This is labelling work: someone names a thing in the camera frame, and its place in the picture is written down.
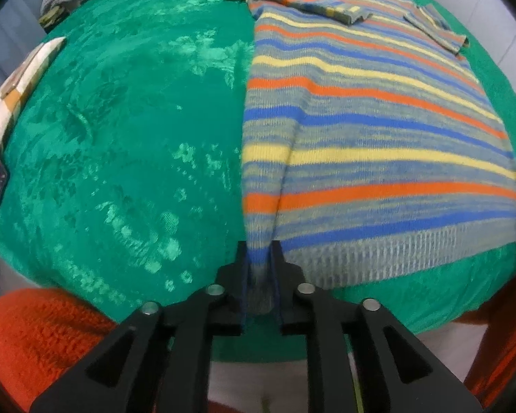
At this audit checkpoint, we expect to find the striped knit sweater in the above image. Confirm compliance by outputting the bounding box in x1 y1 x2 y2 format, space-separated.
241 0 516 311

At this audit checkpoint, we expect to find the orange fuzzy garment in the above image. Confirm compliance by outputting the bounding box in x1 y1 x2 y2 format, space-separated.
0 288 116 412

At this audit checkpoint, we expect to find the green floral bedspread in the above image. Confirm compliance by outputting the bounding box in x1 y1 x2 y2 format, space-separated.
0 0 516 362

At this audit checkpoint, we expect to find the orange checkered folded cloth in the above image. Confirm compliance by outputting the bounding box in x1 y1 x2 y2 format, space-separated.
0 36 67 151

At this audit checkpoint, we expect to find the blue-grey curtain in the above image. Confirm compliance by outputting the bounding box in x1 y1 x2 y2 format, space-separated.
0 0 45 87

